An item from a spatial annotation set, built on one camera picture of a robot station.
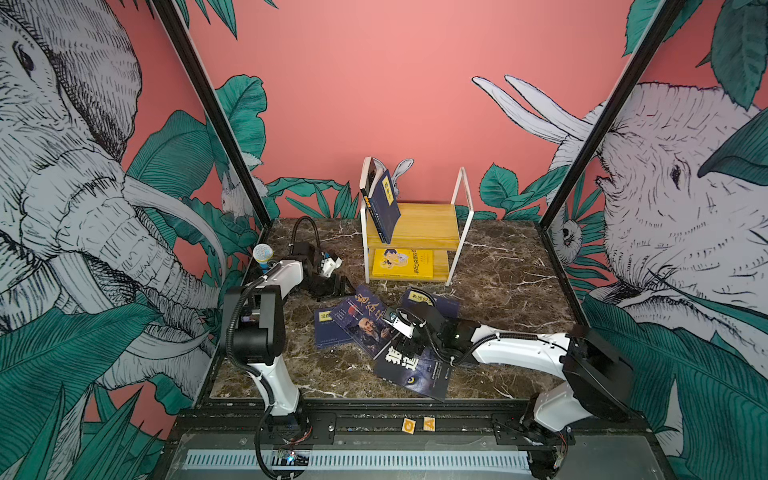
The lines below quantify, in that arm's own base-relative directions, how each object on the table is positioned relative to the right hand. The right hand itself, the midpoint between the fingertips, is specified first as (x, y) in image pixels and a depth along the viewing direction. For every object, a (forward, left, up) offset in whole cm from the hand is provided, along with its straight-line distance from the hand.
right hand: (397, 323), depth 83 cm
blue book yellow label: (+26, +4, +20) cm, 33 cm away
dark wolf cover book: (-11, -7, -8) cm, 15 cm away
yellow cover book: (+25, -3, -5) cm, 25 cm away
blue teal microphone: (+13, +36, +16) cm, 42 cm away
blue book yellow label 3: (+10, -17, -10) cm, 23 cm away
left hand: (+13, +16, -2) cm, 21 cm away
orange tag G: (-24, -3, -8) cm, 25 cm away
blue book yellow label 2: (+1, +21, -8) cm, 23 cm away
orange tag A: (-23, -8, -9) cm, 26 cm away
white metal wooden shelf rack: (+22, -9, +9) cm, 25 cm away
